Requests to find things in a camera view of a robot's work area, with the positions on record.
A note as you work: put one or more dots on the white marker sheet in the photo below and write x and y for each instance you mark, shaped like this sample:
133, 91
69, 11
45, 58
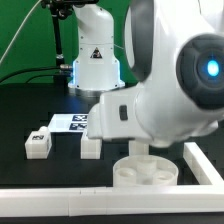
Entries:
65, 123

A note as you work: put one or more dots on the white round stool seat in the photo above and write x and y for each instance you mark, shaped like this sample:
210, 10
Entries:
144, 170

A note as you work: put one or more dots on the black camera stand pole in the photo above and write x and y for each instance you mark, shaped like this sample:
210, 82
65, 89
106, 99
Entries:
61, 10

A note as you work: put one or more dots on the white L-shaped fence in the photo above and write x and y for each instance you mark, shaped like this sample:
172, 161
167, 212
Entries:
206, 196

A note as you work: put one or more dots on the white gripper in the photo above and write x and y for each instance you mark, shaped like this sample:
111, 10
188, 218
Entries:
114, 117

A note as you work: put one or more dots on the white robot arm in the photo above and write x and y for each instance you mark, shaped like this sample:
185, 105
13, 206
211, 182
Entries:
175, 49

